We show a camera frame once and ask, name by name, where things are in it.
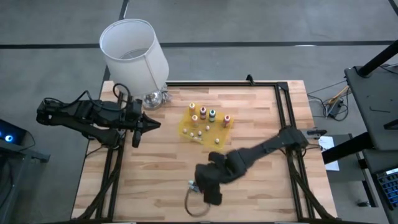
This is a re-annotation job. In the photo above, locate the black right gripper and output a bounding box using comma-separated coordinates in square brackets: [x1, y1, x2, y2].
[195, 151, 247, 206]

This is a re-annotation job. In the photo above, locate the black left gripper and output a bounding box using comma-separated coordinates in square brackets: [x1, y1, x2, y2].
[124, 98, 162, 149]

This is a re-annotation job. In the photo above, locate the crumpled clear plastic wrap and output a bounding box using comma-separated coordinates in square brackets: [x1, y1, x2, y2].
[160, 90, 172, 105]

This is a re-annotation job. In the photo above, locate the yellow translucent plastic tray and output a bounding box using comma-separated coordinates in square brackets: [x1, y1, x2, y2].
[178, 107, 234, 151]

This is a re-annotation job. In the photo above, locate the white-shaded silver table lamp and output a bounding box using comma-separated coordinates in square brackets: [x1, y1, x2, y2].
[99, 18, 171, 111]

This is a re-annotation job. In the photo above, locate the white paper sheet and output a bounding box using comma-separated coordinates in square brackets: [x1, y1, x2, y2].
[318, 136, 340, 172]

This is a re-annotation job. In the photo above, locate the grey metal cart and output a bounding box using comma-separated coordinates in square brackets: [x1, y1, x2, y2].
[0, 138, 51, 224]

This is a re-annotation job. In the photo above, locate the black support beam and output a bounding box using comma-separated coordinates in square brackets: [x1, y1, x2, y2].
[322, 132, 374, 165]

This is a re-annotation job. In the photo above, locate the black computer with blue light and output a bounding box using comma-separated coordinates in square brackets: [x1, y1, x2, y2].
[0, 119, 28, 146]

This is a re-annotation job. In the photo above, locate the black power strip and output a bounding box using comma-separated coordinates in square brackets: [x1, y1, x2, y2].
[326, 98, 345, 118]

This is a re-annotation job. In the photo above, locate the backlit keyboard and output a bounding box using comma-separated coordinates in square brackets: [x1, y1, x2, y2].
[375, 167, 398, 211]

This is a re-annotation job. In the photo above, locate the grey side table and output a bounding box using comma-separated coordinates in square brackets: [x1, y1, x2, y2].
[344, 63, 398, 152]

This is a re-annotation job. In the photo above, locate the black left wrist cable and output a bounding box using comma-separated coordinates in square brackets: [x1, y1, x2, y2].
[112, 83, 134, 108]

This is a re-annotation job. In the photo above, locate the black slanted post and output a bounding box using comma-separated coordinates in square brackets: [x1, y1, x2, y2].
[356, 39, 398, 78]

